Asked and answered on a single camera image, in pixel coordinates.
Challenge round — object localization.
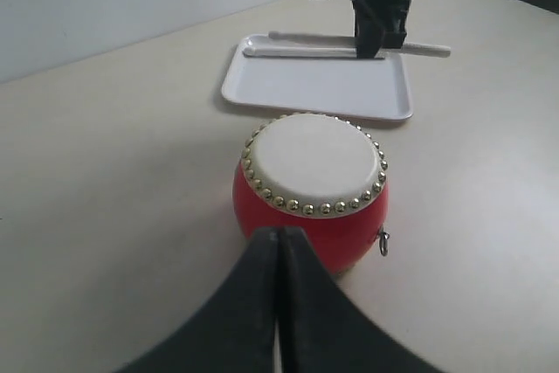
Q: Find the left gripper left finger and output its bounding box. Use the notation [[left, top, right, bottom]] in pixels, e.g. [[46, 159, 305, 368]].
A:
[[121, 227, 279, 373]]

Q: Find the white plastic tray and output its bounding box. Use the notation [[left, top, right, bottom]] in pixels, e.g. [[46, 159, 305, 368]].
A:
[[221, 34, 413, 122]]

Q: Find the white drumstick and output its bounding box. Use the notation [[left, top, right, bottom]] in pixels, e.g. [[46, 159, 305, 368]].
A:
[[243, 45, 357, 59], [268, 31, 452, 59]]

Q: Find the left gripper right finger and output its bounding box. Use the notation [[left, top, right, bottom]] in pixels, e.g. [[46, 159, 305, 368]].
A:
[[279, 227, 439, 373]]

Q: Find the small red drum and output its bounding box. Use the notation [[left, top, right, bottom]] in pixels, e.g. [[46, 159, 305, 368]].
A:
[[232, 113, 390, 273]]

